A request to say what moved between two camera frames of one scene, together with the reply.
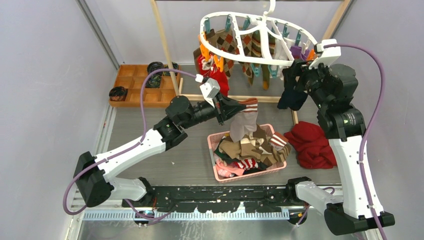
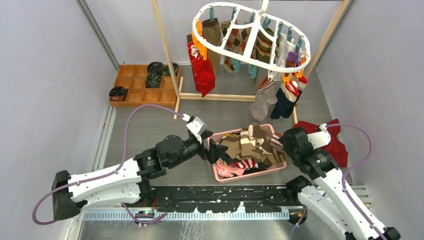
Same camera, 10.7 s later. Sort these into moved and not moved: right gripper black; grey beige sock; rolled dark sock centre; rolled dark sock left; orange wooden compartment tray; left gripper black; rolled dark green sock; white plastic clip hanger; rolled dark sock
Moved: left gripper black; right gripper black; white plastic clip hanger; grey beige sock
Not moved: rolled dark green sock; rolled dark sock; rolled dark sock centre; orange wooden compartment tray; rolled dark sock left
